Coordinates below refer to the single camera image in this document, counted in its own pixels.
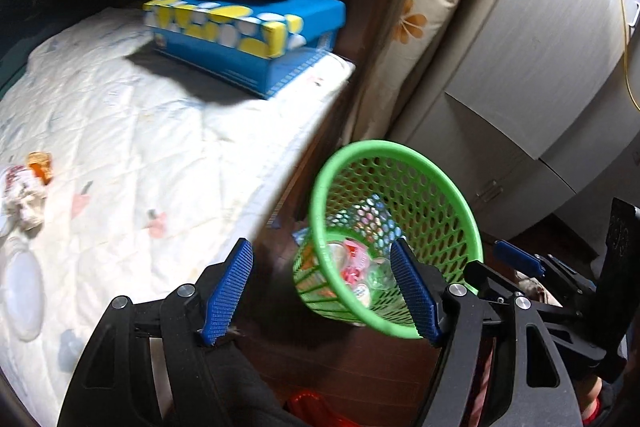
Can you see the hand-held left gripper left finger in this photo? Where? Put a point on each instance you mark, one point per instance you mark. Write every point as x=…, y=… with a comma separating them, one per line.
x=227, y=292

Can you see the small orange wrapper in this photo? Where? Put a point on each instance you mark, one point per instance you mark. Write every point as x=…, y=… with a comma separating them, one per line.
x=40, y=164

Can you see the red plastic object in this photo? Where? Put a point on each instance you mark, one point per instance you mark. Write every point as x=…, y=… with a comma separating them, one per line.
x=315, y=409

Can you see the person's right hand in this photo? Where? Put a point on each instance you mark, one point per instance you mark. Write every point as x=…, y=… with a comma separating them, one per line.
x=590, y=394

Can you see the white quilted mat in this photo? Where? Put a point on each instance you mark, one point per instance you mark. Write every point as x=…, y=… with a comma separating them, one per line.
x=150, y=147

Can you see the paper wad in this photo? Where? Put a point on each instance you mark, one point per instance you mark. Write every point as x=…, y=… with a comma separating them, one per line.
x=25, y=204

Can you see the blue dotted shoe box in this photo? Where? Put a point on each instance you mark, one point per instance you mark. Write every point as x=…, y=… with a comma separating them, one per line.
x=280, y=32

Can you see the white wardrobe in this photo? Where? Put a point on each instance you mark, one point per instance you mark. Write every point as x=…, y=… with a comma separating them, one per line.
x=550, y=57

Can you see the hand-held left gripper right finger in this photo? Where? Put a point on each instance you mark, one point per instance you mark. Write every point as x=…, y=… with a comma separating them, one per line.
x=415, y=292

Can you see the colourful plastic packet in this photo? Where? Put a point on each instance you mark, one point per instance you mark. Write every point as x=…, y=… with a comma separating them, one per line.
x=370, y=212

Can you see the green plastic mesh basket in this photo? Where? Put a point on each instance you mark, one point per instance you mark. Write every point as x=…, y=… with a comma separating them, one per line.
x=435, y=202

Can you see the small white jelly cup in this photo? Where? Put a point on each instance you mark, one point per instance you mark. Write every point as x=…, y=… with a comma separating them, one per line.
x=336, y=254

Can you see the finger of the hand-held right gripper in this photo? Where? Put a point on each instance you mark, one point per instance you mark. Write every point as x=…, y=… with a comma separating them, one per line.
x=485, y=277
x=517, y=257

